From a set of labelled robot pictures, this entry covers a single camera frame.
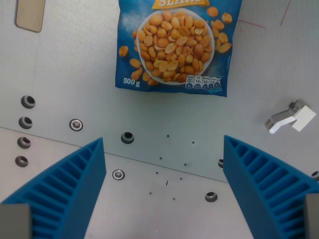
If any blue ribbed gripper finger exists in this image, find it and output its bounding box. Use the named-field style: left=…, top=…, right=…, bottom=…
left=0, top=137, right=107, bottom=239
left=222, top=134, right=319, bottom=239

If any silver hex socket screw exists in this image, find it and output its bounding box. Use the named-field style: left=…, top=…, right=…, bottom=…
left=69, top=118, right=84, bottom=132
left=112, top=169, right=126, bottom=181

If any white plastic block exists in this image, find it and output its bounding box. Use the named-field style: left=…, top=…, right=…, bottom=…
left=269, top=105, right=316, bottom=135

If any blue peanut bag 500 g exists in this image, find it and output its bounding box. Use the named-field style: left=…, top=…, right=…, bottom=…
left=115, top=0, right=243, bottom=98

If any beige rounded flat plate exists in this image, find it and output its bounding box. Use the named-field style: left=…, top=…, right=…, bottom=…
left=15, top=0, right=46, bottom=33

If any grey metal bracket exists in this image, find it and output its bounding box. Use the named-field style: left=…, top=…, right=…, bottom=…
left=264, top=99, right=306, bottom=130

